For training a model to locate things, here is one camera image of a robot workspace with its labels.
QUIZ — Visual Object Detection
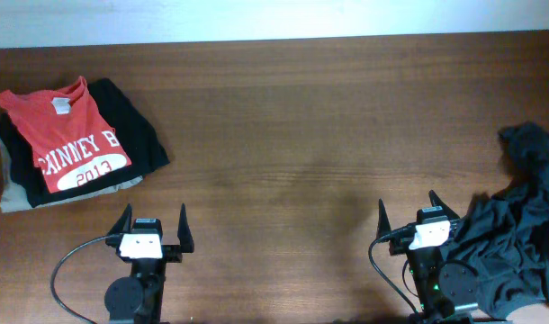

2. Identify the dark green t-shirt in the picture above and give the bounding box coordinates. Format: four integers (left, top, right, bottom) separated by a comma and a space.
442, 122, 549, 319

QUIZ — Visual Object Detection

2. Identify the left black cable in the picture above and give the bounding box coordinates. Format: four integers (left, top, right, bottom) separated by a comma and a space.
49, 234, 122, 324

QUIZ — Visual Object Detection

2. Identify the right black cable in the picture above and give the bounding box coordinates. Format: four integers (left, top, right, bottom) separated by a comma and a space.
367, 224, 422, 319

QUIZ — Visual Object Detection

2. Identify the beige folded t-shirt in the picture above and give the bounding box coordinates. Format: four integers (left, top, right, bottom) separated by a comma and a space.
0, 138, 143, 213

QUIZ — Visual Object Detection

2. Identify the black cable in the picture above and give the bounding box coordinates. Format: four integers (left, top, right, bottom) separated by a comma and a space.
367, 224, 422, 319
49, 234, 122, 324

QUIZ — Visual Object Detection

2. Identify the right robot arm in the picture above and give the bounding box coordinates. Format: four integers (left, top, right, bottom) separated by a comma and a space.
368, 191, 478, 323

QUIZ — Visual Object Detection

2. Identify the black folded t-shirt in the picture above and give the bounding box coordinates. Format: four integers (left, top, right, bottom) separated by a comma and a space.
0, 78, 169, 208

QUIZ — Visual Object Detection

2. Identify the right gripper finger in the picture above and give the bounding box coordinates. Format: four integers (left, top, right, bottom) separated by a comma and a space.
428, 190, 459, 220
376, 199, 392, 239

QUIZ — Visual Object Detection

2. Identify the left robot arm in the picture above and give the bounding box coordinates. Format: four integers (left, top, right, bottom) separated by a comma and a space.
104, 205, 194, 324

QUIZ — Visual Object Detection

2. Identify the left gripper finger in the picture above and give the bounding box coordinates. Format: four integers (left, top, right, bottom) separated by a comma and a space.
108, 203, 132, 235
177, 203, 194, 247

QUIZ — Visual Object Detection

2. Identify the red folded t-shirt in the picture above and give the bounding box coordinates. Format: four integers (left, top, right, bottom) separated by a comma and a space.
0, 76, 132, 194

